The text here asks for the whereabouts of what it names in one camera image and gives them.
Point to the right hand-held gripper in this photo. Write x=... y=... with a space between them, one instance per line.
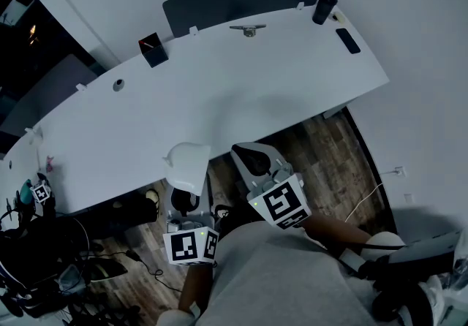
x=283 y=204

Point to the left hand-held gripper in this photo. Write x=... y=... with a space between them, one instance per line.
x=190 y=248

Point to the white rounded object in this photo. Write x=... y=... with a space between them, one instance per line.
x=186 y=165

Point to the person's left forearm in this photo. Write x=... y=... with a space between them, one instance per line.
x=195 y=288

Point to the person's right forearm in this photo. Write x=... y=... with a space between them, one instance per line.
x=332 y=231

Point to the small pink object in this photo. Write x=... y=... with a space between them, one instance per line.
x=49 y=164

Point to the beige shoe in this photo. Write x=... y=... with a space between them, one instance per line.
x=153 y=197

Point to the person's grey shirt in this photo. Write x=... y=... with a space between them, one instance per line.
x=278 y=280

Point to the white partition clip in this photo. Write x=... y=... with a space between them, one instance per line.
x=34 y=134
x=193 y=30
x=300 y=6
x=81 y=87

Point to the black square pen holder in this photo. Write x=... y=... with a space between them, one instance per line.
x=155 y=52

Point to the black phone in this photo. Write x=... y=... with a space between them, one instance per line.
x=348 y=40

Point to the black equipment pile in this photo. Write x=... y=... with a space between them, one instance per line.
x=36 y=266

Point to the red and white pen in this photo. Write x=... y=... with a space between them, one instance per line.
x=146 y=44

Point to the dark grey desk partition panel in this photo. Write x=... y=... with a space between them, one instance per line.
x=237 y=1

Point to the spare hand-held gripper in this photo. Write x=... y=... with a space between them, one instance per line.
x=40 y=193

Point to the white round desk grommet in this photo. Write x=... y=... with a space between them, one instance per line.
x=338 y=17

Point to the black shaker bottle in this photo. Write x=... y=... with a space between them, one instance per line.
x=323 y=6

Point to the grey chair armrest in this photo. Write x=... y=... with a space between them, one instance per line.
x=420 y=249

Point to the light grey desk partition panel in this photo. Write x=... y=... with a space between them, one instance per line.
x=47 y=94

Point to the dark window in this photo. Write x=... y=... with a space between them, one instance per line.
x=22 y=43

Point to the metal clamp bracket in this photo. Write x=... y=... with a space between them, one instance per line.
x=248 y=29

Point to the white wall outlet with plug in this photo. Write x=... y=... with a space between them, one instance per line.
x=400 y=171

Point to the blank white wall plate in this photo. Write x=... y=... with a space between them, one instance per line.
x=408 y=199

